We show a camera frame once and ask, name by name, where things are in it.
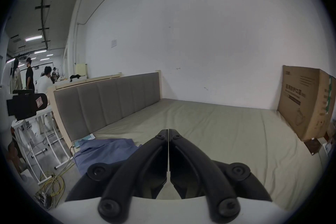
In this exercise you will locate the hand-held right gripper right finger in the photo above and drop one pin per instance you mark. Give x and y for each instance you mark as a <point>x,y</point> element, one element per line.
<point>189,157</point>

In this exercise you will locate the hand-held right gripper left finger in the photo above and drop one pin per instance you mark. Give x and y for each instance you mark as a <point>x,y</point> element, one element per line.
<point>147,157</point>

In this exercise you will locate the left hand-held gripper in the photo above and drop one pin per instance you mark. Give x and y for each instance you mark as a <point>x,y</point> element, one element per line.
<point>3,104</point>

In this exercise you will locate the bed with beige sheet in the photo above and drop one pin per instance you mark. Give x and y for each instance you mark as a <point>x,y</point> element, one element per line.
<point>223,133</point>

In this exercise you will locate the blue shirt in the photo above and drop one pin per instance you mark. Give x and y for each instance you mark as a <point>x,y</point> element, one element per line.
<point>105,150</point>

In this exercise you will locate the pale teal phone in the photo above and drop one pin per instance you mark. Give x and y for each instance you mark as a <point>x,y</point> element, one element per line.
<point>84,139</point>

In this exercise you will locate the grey padded headboard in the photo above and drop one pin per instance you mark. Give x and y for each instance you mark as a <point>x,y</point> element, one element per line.
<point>110,102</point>

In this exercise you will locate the brown cardboard carton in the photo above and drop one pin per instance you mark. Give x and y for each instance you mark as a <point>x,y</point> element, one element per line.
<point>301,102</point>

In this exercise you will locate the white frame table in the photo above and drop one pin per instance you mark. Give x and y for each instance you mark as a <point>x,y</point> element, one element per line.
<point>39,114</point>

